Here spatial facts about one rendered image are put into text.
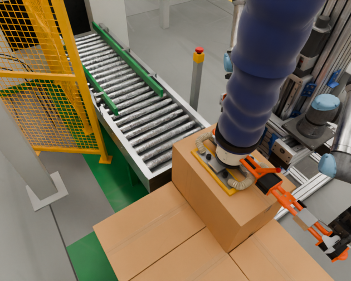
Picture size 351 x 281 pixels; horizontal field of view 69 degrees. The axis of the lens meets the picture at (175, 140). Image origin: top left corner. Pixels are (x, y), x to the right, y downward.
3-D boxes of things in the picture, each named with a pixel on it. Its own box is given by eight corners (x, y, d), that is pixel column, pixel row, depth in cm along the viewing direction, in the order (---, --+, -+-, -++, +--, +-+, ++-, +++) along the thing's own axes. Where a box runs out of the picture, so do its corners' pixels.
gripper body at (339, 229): (337, 216, 101) (354, 202, 92) (357, 234, 97) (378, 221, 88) (325, 226, 98) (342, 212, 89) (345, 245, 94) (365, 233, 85)
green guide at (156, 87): (92, 28, 323) (91, 21, 316) (100, 26, 327) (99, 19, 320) (160, 97, 239) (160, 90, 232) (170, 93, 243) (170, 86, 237)
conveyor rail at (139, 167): (51, 52, 313) (45, 37, 298) (55, 51, 315) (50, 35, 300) (147, 192, 192) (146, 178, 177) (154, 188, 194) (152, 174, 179)
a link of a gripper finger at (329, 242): (315, 242, 102) (332, 227, 98) (327, 255, 99) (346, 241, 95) (312, 244, 100) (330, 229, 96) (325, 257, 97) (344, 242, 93)
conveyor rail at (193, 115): (101, 38, 338) (98, 23, 323) (105, 37, 340) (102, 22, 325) (214, 153, 217) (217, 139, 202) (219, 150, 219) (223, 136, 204)
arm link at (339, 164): (360, 46, 94) (324, 170, 85) (393, 53, 91) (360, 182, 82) (345, 63, 105) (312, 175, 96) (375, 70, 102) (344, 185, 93)
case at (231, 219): (171, 179, 183) (172, 144, 152) (214, 155, 198) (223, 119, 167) (225, 253, 151) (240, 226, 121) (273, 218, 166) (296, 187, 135)
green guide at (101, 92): (50, 39, 303) (47, 32, 296) (58, 37, 307) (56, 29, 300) (107, 119, 219) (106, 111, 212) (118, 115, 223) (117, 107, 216)
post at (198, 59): (186, 134, 285) (193, 52, 209) (191, 131, 288) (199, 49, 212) (189, 137, 281) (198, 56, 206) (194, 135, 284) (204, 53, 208)
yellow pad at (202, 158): (190, 152, 148) (191, 146, 144) (204, 145, 152) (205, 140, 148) (229, 197, 130) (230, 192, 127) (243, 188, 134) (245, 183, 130)
